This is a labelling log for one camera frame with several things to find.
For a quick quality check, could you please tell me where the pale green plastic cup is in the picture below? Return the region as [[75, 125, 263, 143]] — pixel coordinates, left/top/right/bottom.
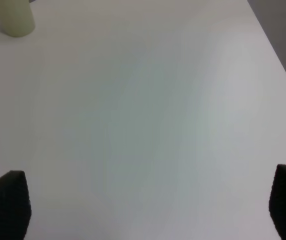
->
[[0, 0, 36, 38]]

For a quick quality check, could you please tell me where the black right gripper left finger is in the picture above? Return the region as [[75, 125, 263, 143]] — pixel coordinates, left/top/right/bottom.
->
[[0, 170, 32, 240]]

